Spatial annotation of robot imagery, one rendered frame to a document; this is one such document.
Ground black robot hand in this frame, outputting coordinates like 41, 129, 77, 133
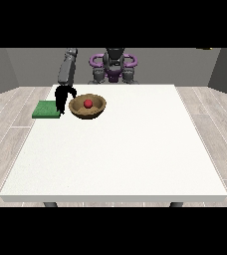
54, 83, 78, 116

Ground brown wooden bowl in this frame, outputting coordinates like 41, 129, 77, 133
68, 94, 108, 121

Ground grey robot trunk purple rings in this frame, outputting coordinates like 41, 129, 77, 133
88, 48, 140, 86

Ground green square pad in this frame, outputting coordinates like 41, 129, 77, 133
31, 101, 62, 120

